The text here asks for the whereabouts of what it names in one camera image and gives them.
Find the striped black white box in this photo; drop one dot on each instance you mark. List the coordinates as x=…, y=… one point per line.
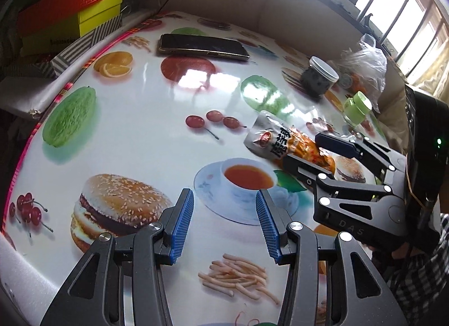
x=69, y=55

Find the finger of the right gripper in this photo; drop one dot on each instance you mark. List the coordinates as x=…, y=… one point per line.
x=305, y=167
x=377, y=158

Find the black smartphone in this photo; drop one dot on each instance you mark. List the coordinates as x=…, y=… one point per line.
x=204, y=46

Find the green jar green lid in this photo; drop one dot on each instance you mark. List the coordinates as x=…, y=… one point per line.
x=356, y=108

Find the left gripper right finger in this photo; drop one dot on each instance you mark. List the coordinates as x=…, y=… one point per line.
x=356, y=294

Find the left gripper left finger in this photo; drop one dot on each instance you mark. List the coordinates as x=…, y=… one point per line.
x=93, y=292

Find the cream patterned curtain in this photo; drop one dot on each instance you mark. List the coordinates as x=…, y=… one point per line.
x=435, y=80

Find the clear plastic bag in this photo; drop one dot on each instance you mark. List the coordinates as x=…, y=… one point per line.
x=363, y=70

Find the dark jar white lid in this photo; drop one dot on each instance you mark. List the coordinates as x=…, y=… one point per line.
x=318, y=77

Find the red textured box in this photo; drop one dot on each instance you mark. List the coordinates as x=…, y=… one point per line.
x=45, y=13

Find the orange snack pouch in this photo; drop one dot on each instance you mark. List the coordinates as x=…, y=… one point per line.
x=271, y=138

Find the yellow green box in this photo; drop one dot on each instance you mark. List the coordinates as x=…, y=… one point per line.
x=59, y=36

